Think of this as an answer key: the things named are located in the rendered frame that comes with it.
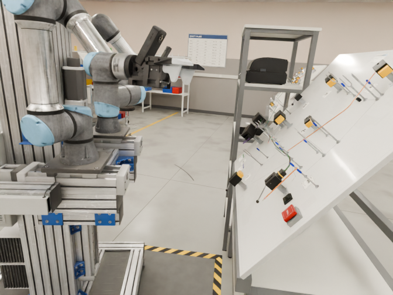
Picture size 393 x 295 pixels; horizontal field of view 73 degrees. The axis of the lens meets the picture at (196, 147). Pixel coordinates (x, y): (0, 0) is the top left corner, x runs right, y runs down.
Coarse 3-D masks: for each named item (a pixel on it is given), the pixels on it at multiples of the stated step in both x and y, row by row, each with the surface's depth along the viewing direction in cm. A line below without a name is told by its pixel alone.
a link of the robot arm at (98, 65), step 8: (88, 56) 79; (96, 56) 78; (104, 56) 77; (112, 56) 76; (88, 64) 78; (96, 64) 77; (104, 64) 76; (88, 72) 80; (96, 72) 78; (104, 72) 78; (112, 72) 78; (96, 80) 79; (104, 80) 79; (112, 80) 80
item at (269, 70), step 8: (256, 64) 195; (264, 64) 194; (272, 64) 194; (280, 64) 193; (248, 72) 197; (256, 72) 197; (264, 72) 196; (272, 72) 196; (280, 72) 195; (248, 80) 198; (256, 80) 198; (264, 80) 197; (272, 80) 197; (280, 80) 196
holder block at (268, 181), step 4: (268, 176) 110; (272, 176) 107; (276, 176) 105; (264, 180) 110; (268, 180) 107; (272, 180) 106; (276, 180) 106; (280, 180) 105; (268, 184) 107; (272, 184) 106; (276, 184) 106; (272, 188) 107
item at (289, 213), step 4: (288, 208) 92; (292, 208) 90; (284, 212) 92; (288, 212) 90; (292, 212) 88; (296, 212) 88; (284, 216) 91; (288, 216) 89; (292, 216) 89; (284, 220) 89; (288, 220) 89
